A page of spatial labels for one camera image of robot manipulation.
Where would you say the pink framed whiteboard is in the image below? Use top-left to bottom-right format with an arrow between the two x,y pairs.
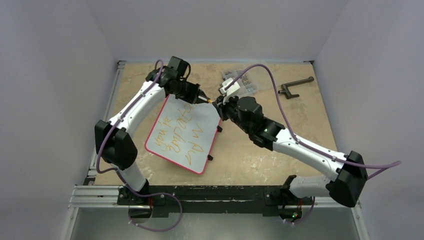
144,95 -> 221,175

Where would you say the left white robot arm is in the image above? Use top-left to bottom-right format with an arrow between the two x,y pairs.
94,56 -> 209,205

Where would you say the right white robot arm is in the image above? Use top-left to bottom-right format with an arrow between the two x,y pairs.
212,96 -> 369,208

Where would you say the clear screw organizer box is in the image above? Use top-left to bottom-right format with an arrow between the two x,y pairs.
221,69 -> 259,97

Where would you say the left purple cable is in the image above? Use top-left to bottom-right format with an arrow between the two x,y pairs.
96,58 -> 184,233

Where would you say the purple cable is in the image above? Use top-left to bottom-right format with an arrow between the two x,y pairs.
96,58 -> 184,233
228,63 -> 402,226

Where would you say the dark metal crank handle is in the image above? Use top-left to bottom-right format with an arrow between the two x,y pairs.
278,76 -> 315,100

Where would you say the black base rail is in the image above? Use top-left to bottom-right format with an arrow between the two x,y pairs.
117,185 -> 313,219

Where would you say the aluminium frame rail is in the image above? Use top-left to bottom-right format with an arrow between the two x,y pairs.
68,60 -> 127,208

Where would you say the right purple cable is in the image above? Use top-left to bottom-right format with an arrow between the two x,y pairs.
228,63 -> 402,226

